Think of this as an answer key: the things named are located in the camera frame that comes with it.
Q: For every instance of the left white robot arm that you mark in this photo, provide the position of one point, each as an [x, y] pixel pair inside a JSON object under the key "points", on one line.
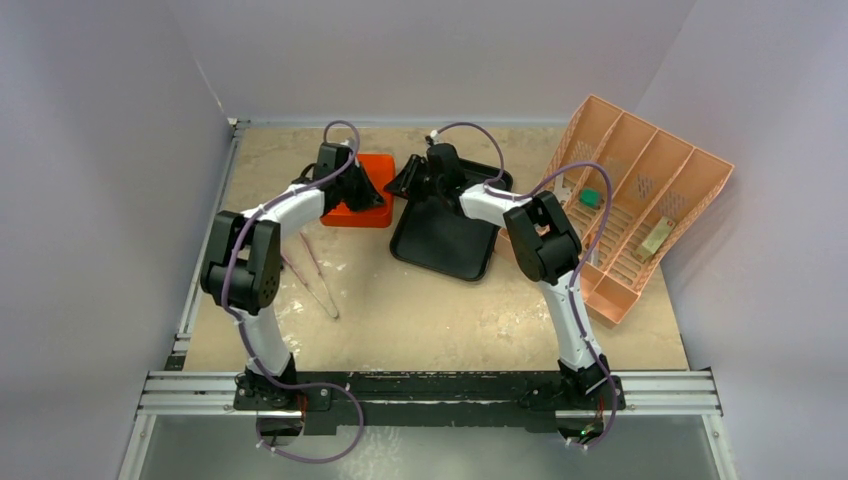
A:
{"points": [[242, 262]]}

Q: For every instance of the orange chocolate box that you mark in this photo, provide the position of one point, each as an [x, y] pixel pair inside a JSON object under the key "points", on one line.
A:
{"points": [[343, 217]]}

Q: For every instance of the staple box in organizer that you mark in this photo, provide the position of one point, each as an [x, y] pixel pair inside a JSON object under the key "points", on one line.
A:
{"points": [[650, 245]]}

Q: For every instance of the pink desk organizer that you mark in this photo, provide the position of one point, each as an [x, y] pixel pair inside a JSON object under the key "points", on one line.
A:
{"points": [[644, 173]]}

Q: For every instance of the pink metal tongs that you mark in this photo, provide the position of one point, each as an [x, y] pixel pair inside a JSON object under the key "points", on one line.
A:
{"points": [[315, 284]]}

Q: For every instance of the black tray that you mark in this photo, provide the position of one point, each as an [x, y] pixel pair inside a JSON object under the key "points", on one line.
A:
{"points": [[435, 235]]}

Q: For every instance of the green eraser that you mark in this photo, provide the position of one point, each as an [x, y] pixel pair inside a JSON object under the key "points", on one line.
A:
{"points": [[590, 198]]}

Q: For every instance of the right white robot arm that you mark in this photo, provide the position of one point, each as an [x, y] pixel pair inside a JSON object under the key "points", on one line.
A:
{"points": [[545, 245]]}

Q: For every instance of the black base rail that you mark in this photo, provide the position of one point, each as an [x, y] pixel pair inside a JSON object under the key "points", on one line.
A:
{"points": [[320, 402]]}

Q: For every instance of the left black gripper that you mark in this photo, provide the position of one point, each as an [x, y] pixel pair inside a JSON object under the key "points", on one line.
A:
{"points": [[369, 196]]}

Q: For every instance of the orange box lid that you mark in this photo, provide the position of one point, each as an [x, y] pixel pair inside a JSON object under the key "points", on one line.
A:
{"points": [[380, 169]]}

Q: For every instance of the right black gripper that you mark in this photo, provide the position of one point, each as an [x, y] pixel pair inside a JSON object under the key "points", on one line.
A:
{"points": [[411, 177]]}

